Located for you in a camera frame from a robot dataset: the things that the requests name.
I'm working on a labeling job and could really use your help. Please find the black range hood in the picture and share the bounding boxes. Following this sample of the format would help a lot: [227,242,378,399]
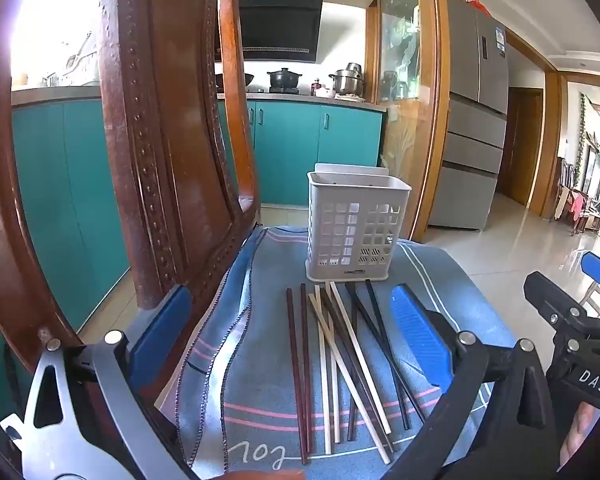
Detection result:
[238,0,323,63]

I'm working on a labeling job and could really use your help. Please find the brown wooden chair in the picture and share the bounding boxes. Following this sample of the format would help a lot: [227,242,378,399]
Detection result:
[0,0,261,470]

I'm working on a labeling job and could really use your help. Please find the dark brown chopstick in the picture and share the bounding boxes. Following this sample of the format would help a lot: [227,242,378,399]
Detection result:
[347,306,358,442]
[325,282,393,453]

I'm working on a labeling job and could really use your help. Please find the white plastic utensil basket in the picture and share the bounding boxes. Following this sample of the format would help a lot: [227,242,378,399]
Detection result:
[306,162,411,282]

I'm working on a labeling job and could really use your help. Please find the black chopstick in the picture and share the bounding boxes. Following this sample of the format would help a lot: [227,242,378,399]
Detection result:
[363,278,427,424]
[344,283,411,430]

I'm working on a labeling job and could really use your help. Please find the wooden glass sliding door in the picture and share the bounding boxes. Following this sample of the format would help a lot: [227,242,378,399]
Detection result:
[364,0,451,242]

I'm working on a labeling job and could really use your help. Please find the right hand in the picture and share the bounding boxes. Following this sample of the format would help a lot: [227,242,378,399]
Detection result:
[559,403,600,466]

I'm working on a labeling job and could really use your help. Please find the steel stock pot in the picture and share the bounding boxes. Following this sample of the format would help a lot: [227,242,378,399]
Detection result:
[329,63,364,98]

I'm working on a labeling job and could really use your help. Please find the brown wooden door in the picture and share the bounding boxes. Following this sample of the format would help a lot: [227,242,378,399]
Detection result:
[496,87,544,206]

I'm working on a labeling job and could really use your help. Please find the cream textured chopstick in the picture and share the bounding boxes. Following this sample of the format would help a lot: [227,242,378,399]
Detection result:
[327,281,391,436]

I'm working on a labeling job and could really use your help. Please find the dark red chopstick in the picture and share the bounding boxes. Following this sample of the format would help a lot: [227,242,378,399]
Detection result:
[286,288,309,466]
[300,283,313,455]

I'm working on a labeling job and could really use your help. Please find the teal lower kitchen cabinets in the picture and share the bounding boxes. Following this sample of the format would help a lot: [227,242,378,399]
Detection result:
[0,96,387,411]

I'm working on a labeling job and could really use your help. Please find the grey refrigerator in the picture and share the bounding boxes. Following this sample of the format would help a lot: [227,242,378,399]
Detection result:
[429,0,508,231]

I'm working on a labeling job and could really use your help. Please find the black cooking pot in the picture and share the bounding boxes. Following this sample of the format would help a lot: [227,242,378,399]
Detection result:
[268,67,301,94]

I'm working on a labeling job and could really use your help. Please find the blue striped cloth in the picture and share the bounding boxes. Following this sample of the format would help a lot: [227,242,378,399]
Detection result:
[164,226,515,479]

